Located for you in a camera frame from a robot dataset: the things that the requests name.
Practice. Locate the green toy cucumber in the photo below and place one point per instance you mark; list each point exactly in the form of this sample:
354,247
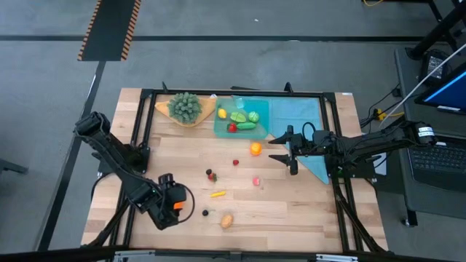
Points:
246,126

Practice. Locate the tan toy potato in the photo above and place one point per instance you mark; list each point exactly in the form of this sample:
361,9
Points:
226,221

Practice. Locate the yellow power plug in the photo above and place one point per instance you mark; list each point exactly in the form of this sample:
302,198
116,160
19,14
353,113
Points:
381,115

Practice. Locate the ribbed orange toy tangerine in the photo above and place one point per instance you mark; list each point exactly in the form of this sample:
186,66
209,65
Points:
178,205

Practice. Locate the red toy raspberry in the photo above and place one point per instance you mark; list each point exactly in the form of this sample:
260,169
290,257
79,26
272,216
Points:
236,162

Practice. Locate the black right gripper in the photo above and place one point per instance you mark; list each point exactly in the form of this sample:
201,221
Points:
295,145

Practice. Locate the monitor with blue screen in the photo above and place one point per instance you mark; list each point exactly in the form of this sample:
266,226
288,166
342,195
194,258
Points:
448,94

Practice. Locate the round green toy cabbage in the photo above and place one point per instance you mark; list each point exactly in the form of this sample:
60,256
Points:
253,116

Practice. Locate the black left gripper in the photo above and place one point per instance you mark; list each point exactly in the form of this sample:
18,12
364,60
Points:
171,193

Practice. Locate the silver frame bracket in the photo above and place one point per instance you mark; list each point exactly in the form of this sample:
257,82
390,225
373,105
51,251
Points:
336,258
134,256

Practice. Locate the black aluminium table frame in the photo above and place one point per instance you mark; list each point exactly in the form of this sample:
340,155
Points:
204,91

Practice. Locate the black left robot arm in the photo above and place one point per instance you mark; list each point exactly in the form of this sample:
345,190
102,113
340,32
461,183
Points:
109,149

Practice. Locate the black stand leg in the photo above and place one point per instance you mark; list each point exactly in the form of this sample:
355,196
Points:
437,32

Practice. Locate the black desk caster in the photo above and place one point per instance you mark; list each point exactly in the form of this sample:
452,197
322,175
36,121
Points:
410,220

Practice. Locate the black laptop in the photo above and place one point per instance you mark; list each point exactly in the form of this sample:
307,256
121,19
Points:
444,163

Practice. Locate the smooth orange toy fruit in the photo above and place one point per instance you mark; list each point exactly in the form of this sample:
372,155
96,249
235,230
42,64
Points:
256,148

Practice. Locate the black chair leg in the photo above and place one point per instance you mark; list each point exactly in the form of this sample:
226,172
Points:
11,166

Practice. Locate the green toy star fruit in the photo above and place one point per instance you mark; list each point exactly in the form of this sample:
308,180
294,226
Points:
238,117

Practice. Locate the tan cloth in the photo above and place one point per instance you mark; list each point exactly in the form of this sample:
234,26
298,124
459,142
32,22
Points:
207,107

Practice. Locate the green potted plant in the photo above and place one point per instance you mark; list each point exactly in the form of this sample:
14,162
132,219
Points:
185,107

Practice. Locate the black toy cherry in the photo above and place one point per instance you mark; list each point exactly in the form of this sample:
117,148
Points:
205,212

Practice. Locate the teal translucent tupperware container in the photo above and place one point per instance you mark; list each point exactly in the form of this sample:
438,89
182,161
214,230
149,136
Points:
224,132

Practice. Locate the red toy tomato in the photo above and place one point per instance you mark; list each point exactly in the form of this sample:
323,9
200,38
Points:
232,127

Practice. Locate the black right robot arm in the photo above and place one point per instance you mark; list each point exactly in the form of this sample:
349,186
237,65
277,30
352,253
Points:
382,140

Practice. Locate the light blue cloth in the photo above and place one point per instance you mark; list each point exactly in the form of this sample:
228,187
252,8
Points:
291,113

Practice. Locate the black labelled power brick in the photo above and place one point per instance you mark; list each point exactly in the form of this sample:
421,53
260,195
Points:
433,67

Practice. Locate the pink toy peach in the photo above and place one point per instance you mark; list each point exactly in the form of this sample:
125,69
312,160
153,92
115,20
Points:
256,181

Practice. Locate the yellow toy pepper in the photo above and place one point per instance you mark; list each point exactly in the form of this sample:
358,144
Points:
218,194

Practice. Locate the black orange-striped floor ramp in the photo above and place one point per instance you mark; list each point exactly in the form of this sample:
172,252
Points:
109,29

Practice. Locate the yellow toy lemon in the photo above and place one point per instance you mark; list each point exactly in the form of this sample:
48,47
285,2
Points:
222,113

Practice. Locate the red toy strawberry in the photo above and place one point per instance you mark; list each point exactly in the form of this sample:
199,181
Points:
212,177

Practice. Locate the dark grey desk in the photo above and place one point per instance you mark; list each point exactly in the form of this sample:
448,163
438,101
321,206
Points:
437,203

